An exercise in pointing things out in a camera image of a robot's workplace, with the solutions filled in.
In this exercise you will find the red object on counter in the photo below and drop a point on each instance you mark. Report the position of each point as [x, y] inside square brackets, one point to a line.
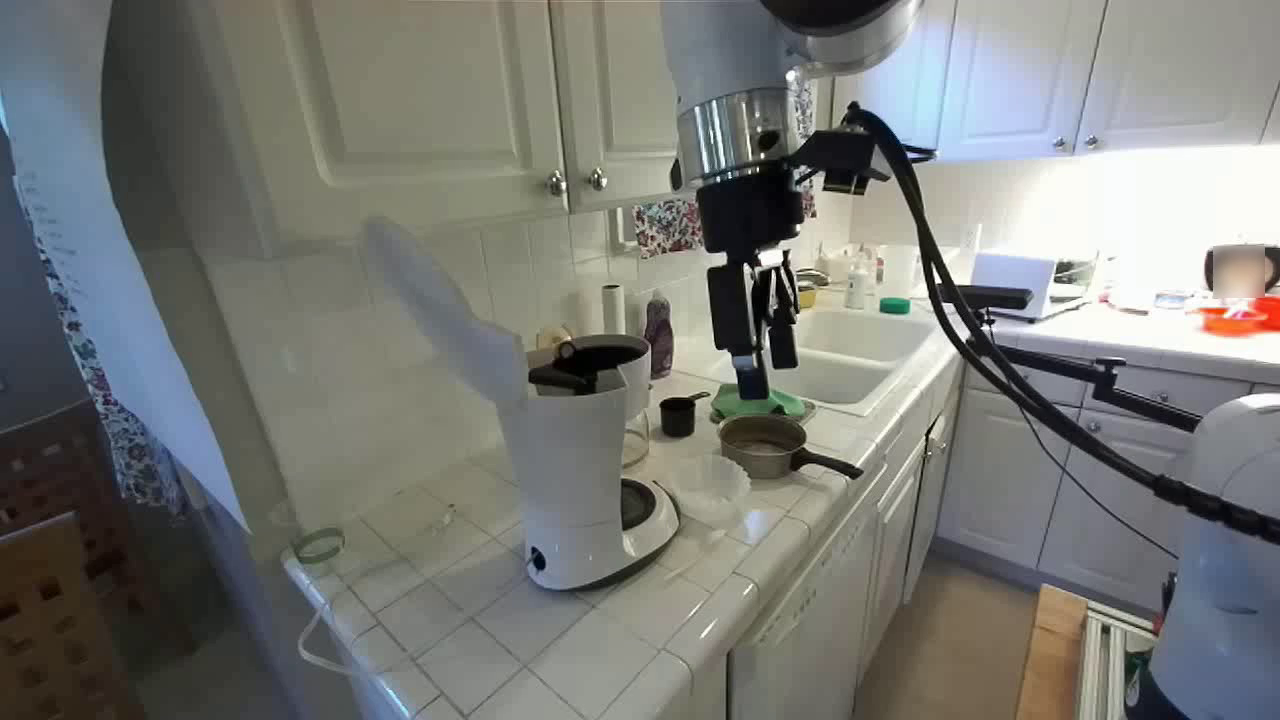
[1242, 317]

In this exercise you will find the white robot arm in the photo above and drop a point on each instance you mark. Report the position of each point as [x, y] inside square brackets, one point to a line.
[744, 166]

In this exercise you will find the clear plastic bowl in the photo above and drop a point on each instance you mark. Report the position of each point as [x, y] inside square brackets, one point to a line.
[710, 489]

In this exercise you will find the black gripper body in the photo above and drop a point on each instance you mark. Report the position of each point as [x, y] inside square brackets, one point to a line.
[748, 215]

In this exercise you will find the white kitchen sink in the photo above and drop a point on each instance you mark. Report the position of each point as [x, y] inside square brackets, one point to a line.
[854, 358]

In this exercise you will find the small black measuring cup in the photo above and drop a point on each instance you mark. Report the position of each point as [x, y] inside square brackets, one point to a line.
[676, 413]

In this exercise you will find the white upper cabinet door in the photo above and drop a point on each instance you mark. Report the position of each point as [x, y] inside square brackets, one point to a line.
[414, 108]

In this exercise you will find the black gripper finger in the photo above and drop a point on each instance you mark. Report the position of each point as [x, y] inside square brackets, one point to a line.
[778, 312]
[735, 331]

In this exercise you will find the purple bottle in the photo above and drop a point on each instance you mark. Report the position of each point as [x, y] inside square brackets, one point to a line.
[658, 335]

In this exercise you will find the green rubber band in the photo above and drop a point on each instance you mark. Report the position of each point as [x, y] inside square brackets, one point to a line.
[319, 544]

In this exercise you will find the white paper towel roll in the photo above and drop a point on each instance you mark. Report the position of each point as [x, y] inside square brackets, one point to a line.
[612, 306]

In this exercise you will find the floral curtain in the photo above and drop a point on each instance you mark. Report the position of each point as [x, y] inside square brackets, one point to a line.
[658, 224]

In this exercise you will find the white toaster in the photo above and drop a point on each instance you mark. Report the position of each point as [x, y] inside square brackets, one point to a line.
[1055, 280]

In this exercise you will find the grey metal pan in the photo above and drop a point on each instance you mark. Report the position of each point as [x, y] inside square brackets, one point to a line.
[772, 446]

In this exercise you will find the green cloth covered lid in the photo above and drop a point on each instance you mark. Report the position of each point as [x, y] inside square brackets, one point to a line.
[735, 406]

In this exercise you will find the white coffee maker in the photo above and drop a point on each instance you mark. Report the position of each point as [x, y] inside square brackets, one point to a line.
[586, 522]

